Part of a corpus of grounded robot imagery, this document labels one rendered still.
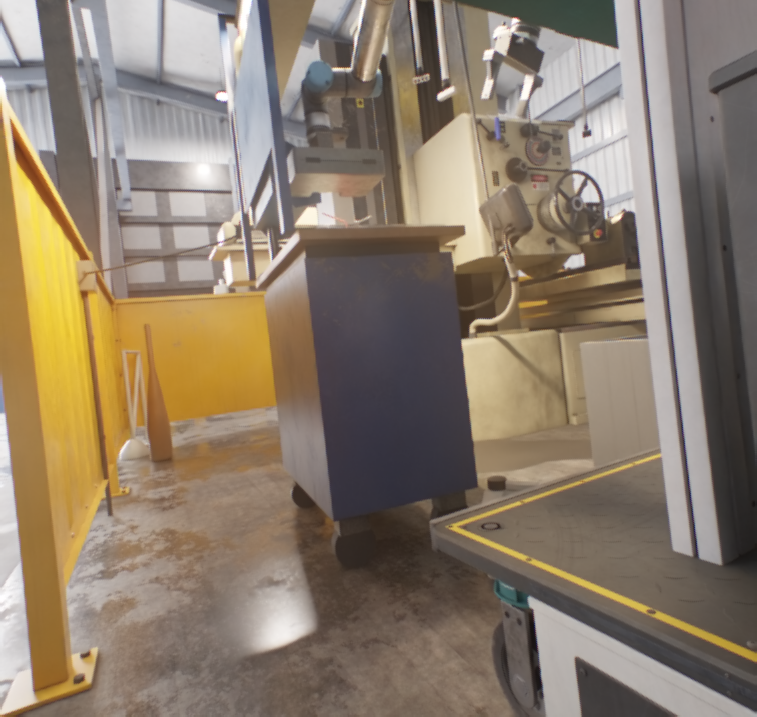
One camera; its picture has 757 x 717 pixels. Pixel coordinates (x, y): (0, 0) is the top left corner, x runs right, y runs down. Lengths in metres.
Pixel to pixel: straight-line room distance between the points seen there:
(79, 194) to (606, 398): 6.24
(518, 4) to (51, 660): 1.50
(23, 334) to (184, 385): 3.56
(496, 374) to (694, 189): 2.39
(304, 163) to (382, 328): 0.49
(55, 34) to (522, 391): 6.51
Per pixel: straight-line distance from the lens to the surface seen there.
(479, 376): 3.04
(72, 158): 7.13
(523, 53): 1.51
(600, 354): 1.69
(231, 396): 4.84
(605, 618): 0.66
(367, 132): 3.65
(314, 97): 1.65
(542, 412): 3.25
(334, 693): 1.14
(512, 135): 3.35
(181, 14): 14.69
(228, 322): 4.85
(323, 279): 1.42
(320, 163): 1.46
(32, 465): 1.30
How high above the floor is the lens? 0.63
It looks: level
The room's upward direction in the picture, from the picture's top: 6 degrees counter-clockwise
